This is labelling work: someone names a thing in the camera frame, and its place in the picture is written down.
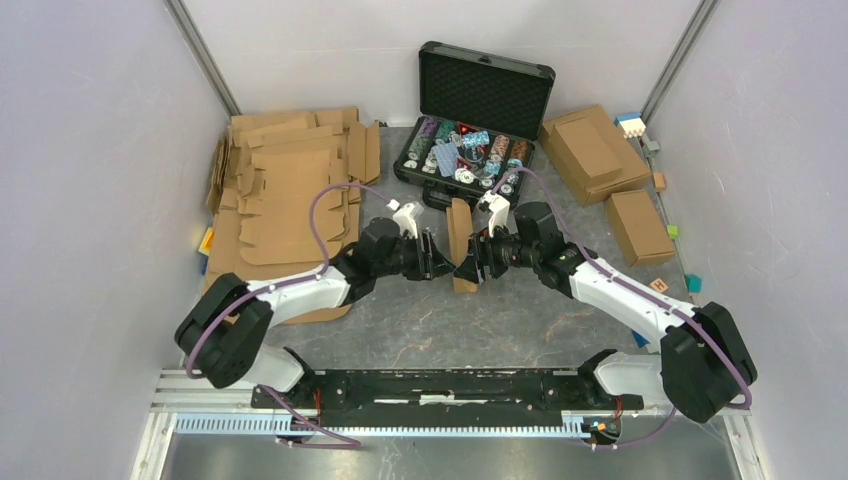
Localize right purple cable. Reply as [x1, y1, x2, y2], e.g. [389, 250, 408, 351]
[493, 166, 754, 452]

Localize grey toy block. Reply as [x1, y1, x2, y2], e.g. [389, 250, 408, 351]
[640, 139, 660, 159]

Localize stack of flat cardboard blanks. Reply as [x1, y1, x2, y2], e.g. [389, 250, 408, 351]
[204, 107, 381, 288]

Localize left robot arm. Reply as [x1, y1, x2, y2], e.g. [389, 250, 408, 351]
[174, 217, 455, 408]

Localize large folded cardboard box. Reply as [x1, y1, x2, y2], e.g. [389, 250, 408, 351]
[539, 104, 651, 206]

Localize black poker chip case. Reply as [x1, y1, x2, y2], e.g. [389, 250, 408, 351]
[393, 41, 556, 210]

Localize purple cable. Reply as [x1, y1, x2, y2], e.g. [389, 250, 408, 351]
[185, 183, 399, 450]
[493, 166, 754, 452]

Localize orange yellow block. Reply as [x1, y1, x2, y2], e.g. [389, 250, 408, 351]
[197, 226, 214, 275]

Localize small wooden cube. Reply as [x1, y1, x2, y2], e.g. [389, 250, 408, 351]
[653, 172, 667, 192]

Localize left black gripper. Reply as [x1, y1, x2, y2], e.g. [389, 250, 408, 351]
[373, 229, 455, 281]

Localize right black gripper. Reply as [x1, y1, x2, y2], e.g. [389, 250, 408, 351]
[452, 218, 539, 286]

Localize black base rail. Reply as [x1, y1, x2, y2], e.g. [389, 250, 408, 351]
[251, 368, 644, 427]

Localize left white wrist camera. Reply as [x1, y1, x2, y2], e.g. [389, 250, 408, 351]
[387, 199, 424, 239]

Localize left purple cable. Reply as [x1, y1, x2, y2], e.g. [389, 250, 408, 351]
[185, 183, 399, 450]

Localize wooden letter H cube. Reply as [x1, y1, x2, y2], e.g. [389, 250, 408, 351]
[649, 278, 669, 294]

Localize teal cube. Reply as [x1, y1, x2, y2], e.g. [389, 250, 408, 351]
[684, 274, 703, 295]

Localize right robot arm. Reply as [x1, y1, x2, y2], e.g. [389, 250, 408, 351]
[454, 195, 758, 423]

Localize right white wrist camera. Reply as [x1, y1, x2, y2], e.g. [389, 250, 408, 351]
[476, 190, 511, 238]

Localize blue green stacked blocks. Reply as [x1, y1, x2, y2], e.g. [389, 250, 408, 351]
[631, 331, 651, 350]

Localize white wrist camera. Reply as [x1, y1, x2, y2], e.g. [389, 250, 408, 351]
[387, 199, 424, 239]
[476, 190, 511, 238]

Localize blue white toy block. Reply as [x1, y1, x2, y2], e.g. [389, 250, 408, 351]
[614, 112, 647, 139]

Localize small folded cardboard box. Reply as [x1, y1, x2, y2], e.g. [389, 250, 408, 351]
[604, 190, 676, 267]

